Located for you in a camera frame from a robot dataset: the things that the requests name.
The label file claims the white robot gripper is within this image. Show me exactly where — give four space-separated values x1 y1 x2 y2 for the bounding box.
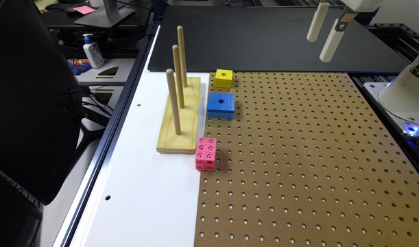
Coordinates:
307 0 384 62

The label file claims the yellow block with hole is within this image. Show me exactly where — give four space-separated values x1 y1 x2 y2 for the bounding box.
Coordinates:
214 69 233 88

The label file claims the silver monitor stand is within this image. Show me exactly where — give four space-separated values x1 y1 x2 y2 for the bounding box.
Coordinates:
74 0 134 28

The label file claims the metal robot mounting plate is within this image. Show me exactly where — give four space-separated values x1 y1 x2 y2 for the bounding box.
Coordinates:
362 82 419 139

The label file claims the wooden peg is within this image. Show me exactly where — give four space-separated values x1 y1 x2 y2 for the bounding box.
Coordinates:
172 45 184 108
177 25 188 87
166 69 182 135

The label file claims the blue block with hole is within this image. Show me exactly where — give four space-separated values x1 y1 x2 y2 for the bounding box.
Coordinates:
207 92 235 119

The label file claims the white lotion pump bottle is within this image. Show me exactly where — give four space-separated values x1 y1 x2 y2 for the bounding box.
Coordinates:
83 34 104 69

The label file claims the front wooden peg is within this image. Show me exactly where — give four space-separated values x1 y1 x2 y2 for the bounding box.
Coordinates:
166 69 182 135

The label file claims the wooden peg stand base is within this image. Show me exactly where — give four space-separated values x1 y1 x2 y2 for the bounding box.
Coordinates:
156 77 201 154

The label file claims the brown perforated pegboard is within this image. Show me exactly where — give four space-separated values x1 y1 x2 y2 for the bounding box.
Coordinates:
194 72 419 246

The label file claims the middle wooden peg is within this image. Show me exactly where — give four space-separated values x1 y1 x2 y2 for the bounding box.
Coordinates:
172 45 184 108

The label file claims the rear wooden peg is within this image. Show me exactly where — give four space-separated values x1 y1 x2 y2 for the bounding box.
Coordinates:
177 25 188 87

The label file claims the black mat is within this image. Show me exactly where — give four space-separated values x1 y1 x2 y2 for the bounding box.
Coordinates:
148 6 408 73

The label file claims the pink sticky note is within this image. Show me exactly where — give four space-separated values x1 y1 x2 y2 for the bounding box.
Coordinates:
74 5 96 15

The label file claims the pink interlocking cube block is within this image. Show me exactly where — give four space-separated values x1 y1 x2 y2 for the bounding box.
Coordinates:
195 137 217 172

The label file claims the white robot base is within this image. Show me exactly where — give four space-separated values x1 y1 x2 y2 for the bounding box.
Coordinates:
378 55 419 125

